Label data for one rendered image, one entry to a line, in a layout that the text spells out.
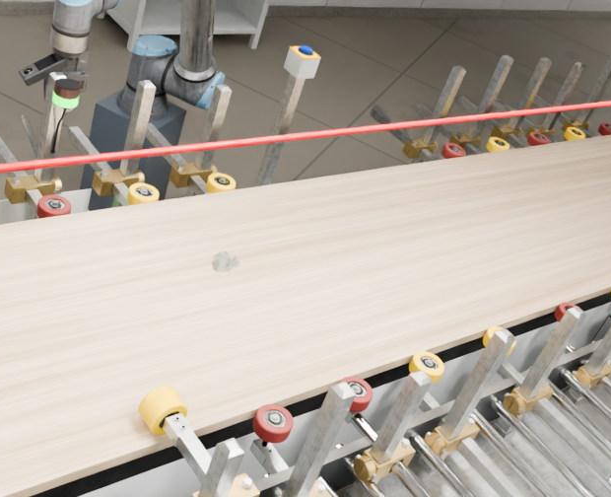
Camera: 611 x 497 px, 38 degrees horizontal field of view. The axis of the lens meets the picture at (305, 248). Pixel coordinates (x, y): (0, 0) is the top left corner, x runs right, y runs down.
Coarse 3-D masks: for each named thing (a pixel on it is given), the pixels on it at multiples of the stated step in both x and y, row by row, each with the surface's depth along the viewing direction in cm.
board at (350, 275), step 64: (256, 192) 248; (320, 192) 259; (384, 192) 271; (448, 192) 283; (512, 192) 297; (576, 192) 312; (0, 256) 195; (64, 256) 202; (128, 256) 209; (192, 256) 216; (256, 256) 224; (320, 256) 233; (384, 256) 242; (448, 256) 252; (512, 256) 263; (576, 256) 275; (0, 320) 180; (64, 320) 186; (128, 320) 191; (192, 320) 198; (256, 320) 204; (320, 320) 211; (384, 320) 219; (448, 320) 227; (512, 320) 237; (0, 384) 167; (64, 384) 172; (128, 384) 177; (192, 384) 182; (256, 384) 188; (320, 384) 194; (0, 448) 156; (64, 448) 160; (128, 448) 164
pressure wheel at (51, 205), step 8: (40, 200) 215; (48, 200) 216; (56, 200) 217; (64, 200) 218; (40, 208) 213; (48, 208) 213; (56, 208) 215; (64, 208) 215; (40, 216) 214; (48, 216) 213
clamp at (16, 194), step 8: (24, 176) 227; (32, 176) 228; (56, 176) 232; (8, 184) 224; (24, 184) 224; (32, 184) 225; (40, 184) 226; (48, 184) 227; (56, 184) 230; (8, 192) 224; (16, 192) 223; (24, 192) 224; (40, 192) 227; (48, 192) 229; (56, 192) 230; (16, 200) 224; (24, 200) 226
